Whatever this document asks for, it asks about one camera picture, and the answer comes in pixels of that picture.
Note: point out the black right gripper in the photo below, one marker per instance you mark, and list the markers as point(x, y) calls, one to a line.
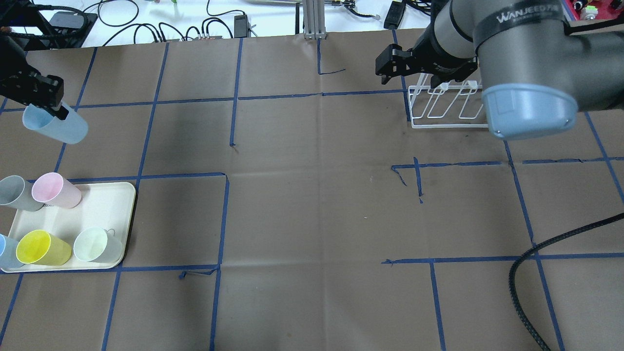
point(422, 54)

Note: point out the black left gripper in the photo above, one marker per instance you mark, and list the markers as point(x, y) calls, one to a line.
point(23, 78)

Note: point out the light blue plastic cup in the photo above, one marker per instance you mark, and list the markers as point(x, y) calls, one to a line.
point(71, 130)

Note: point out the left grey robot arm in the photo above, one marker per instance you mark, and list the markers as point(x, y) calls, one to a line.
point(26, 25)

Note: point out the pink plastic cup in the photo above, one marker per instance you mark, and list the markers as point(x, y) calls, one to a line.
point(55, 190)

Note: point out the grey plastic cup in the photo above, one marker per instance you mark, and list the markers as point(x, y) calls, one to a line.
point(16, 192)

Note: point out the cream plastic cup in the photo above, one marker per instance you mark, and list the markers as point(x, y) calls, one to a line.
point(98, 245)

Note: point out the yellow plastic cup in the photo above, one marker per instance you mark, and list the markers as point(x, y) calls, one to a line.
point(39, 247)

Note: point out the black power adapter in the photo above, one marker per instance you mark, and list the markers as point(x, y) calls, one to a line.
point(394, 15)

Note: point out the cream plastic tray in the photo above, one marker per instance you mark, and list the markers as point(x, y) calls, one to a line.
point(104, 205)

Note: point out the white wire cup rack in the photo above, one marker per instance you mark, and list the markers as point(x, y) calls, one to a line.
point(451, 105)

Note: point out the aluminium frame post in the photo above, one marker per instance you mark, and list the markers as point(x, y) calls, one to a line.
point(314, 19)

